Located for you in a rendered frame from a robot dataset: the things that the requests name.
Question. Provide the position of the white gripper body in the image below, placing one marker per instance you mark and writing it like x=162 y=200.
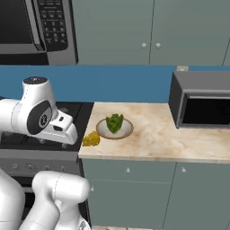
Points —
x=64 y=136

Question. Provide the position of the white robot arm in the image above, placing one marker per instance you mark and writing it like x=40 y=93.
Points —
x=27 y=113

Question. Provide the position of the yellow cheese wedge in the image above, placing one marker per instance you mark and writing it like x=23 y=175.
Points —
x=91 y=140

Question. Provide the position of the green lettuce salad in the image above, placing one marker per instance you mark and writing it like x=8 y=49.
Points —
x=114 y=122

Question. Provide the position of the silver base cabinet knob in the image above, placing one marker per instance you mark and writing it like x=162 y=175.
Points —
x=92 y=189
x=183 y=169

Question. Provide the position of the pale salad bowl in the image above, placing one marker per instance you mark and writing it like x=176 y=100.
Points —
x=127 y=128

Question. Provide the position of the grey-green base cabinet door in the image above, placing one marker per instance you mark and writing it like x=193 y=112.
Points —
x=131 y=206
x=200 y=197

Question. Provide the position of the round silver cabinet knob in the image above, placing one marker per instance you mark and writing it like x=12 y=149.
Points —
x=144 y=45
x=157 y=45

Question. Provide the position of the black and grey stove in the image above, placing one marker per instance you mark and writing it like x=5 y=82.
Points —
x=82 y=119

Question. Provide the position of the grey stove knob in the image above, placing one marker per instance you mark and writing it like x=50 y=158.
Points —
x=46 y=167
x=62 y=168
x=15 y=165
x=30 y=166

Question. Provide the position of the silver drawer knob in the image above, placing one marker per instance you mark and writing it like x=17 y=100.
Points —
x=128 y=170

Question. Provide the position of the grey-green drawer front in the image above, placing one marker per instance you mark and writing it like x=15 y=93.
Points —
x=149 y=170

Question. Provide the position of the grey over-range microwave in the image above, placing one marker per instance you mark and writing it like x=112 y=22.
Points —
x=18 y=21

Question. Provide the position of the dark grey countertop microwave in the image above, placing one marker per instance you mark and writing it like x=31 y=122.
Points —
x=197 y=101

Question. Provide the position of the grey-green wall cabinet door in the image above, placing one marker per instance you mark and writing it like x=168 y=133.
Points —
x=110 y=30
x=188 y=30

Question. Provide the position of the white wall outlet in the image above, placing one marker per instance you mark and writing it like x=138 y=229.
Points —
x=182 y=68

